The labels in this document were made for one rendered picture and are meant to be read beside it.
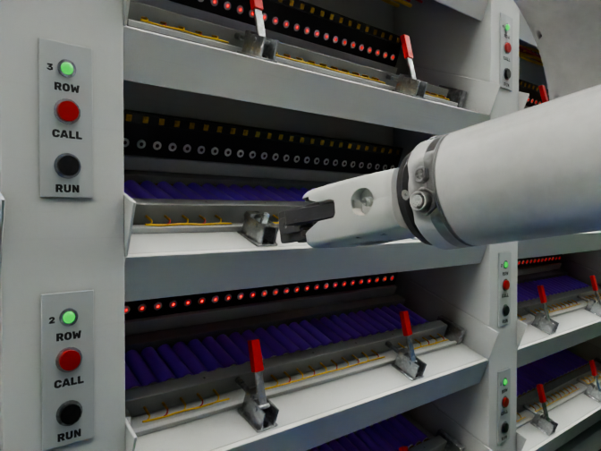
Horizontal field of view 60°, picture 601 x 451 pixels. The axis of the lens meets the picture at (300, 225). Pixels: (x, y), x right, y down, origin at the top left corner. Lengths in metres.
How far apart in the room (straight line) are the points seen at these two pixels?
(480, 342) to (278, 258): 0.46
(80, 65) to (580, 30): 0.38
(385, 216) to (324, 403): 0.34
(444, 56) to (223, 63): 0.53
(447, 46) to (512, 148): 0.66
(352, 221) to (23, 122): 0.26
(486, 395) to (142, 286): 0.63
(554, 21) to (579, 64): 0.04
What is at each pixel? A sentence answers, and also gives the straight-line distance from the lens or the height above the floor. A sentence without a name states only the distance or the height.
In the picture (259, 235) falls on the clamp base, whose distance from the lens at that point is 0.55.
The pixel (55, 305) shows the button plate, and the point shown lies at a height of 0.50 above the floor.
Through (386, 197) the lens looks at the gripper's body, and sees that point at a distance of 0.38.
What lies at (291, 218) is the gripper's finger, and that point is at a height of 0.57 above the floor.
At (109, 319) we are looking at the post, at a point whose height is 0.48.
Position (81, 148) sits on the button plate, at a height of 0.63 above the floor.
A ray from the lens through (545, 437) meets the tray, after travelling 1.19.
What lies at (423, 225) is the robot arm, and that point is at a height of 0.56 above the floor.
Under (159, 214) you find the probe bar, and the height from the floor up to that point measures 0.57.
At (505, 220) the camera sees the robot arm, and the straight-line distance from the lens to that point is 0.35.
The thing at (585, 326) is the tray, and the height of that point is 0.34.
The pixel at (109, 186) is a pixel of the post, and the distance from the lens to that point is 0.47.
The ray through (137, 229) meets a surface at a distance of 0.53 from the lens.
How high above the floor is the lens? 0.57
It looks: 1 degrees down
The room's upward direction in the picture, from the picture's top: straight up
